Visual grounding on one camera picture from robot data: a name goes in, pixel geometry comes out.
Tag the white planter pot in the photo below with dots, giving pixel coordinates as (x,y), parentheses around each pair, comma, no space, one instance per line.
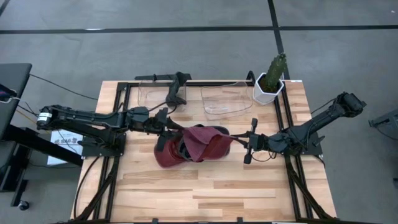
(262,96)

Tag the black bracket bar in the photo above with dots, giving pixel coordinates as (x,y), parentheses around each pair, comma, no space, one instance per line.
(152,77)

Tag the clear plastic bin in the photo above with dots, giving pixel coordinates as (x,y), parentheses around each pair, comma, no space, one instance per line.
(149,96)
(227,102)

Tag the green cactus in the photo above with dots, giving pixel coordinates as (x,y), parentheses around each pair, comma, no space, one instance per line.
(275,71)

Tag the white paper sheet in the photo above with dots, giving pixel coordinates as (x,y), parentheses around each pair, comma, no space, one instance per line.
(62,146)

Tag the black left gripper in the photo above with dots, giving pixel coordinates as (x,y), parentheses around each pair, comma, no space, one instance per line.
(160,124)

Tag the maroon red cap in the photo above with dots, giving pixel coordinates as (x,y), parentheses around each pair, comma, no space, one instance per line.
(205,143)
(166,157)

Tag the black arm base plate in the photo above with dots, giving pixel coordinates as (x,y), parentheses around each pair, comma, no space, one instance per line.
(311,149)
(102,149)

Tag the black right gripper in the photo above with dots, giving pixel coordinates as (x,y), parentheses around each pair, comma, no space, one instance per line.
(258,141)

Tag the black aluminium table frame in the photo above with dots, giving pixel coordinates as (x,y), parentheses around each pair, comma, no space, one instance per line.
(119,102)

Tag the black side desk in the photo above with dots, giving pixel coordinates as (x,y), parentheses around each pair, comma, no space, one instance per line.
(12,93)

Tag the black caster wheel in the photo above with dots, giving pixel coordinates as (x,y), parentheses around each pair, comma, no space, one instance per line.
(23,205)

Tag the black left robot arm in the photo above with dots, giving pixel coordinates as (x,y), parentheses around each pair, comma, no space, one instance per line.
(93,116)

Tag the grey equipment stand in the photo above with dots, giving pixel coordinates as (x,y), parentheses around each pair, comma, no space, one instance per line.
(385,121)

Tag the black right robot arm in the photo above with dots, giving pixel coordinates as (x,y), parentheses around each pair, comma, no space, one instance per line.
(311,124)

